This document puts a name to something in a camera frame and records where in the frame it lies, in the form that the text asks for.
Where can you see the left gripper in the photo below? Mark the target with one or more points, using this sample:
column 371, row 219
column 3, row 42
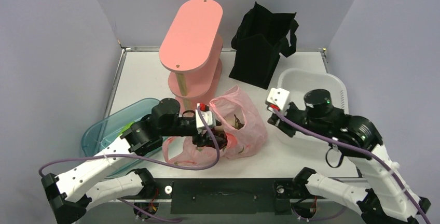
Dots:
column 202, row 138

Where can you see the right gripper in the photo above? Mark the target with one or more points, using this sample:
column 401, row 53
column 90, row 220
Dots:
column 275, row 119

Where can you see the pink plastic grocery bag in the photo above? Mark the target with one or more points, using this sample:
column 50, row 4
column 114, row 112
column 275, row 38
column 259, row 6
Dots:
column 244, row 130

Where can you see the black fabric bag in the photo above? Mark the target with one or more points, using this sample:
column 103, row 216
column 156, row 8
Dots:
column 260, row 40

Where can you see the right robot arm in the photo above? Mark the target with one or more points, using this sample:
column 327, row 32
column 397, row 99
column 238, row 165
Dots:
column 388, row 199

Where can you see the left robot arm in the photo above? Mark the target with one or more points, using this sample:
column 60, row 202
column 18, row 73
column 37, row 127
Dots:
column 71, row 194

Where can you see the white plastic basin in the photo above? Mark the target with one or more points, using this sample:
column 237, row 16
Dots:
column 298, row 82

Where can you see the green bitter gourd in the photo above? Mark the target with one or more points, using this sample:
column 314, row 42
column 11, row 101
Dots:
column 125, row 127

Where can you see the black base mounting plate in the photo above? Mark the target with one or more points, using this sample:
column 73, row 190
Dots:
column 227, row 195

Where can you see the pink three-tier shelf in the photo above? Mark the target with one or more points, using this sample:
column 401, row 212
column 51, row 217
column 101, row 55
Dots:
column 191, row 52

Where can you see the blue transparent tray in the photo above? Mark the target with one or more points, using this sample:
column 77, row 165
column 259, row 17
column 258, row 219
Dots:
column 101, row 134

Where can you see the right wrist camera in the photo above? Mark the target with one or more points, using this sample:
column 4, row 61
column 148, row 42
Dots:
column 278, row 99

